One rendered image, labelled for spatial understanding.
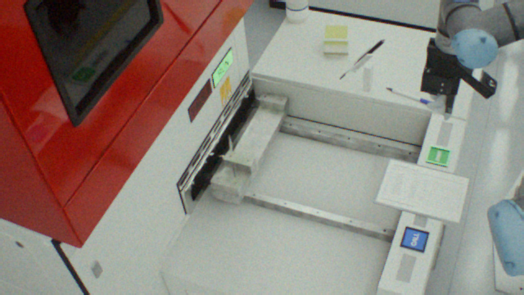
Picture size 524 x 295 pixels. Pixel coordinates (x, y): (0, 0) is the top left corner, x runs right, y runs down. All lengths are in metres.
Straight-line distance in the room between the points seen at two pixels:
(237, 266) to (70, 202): 0.59
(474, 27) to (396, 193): 0.49
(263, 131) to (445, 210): 0.57
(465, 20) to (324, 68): 0.69
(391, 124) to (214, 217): 0.56
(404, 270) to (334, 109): 0.59
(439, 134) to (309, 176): 0.37
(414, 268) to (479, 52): 0.49
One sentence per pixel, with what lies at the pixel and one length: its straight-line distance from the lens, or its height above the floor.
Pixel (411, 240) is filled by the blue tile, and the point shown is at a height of 0.96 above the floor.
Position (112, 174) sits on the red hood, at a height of 1.28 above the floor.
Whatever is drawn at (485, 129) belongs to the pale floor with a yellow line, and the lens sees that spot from 3.00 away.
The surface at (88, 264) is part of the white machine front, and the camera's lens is 1.23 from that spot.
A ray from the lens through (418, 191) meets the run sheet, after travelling 1.45.
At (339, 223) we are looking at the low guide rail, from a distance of 1.52.
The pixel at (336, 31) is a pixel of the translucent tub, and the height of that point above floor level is 1.03.
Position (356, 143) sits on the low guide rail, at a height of 0.85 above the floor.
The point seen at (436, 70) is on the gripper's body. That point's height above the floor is 1.25.
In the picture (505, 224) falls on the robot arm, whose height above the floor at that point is 1.37.
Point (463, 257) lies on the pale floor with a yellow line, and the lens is 2.52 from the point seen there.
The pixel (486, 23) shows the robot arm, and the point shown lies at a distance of 1.13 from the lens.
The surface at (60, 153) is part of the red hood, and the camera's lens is 0.98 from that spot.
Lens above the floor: 2.09
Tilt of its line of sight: 47 degrees down
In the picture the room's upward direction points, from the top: 7 degrees counter-clockwise
